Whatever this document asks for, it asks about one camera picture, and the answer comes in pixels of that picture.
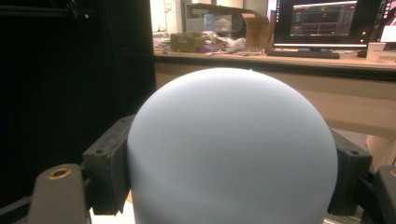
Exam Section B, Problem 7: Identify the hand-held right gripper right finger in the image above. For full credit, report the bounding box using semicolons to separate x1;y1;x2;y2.
326;127;374;217

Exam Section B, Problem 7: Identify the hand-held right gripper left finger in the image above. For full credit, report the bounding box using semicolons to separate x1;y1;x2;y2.
82;114;136;217

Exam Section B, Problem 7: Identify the light blue hairbrush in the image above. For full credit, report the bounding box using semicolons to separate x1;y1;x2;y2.
126;67;339;224

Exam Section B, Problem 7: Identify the beige wooden desk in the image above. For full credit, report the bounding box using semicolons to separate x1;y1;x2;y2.
153;50;396;171

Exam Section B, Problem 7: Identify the white paper cup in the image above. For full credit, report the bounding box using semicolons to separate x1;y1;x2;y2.
365;41;388;63

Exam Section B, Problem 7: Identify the black keyboard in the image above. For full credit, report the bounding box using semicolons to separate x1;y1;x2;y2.
266;49;341;60

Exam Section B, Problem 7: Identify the black computer monitor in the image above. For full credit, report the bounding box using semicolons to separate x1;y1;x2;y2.
273;0;385;49

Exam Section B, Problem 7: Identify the computer monitor with white sheet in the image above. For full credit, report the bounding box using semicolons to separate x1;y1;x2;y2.
375;0;396;44

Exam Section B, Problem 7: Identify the open cardboard box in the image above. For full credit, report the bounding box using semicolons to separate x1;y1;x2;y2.
186;3;273;51

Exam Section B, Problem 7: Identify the clear plastic bag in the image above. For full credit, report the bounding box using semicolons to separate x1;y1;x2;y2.
225;37;248;51

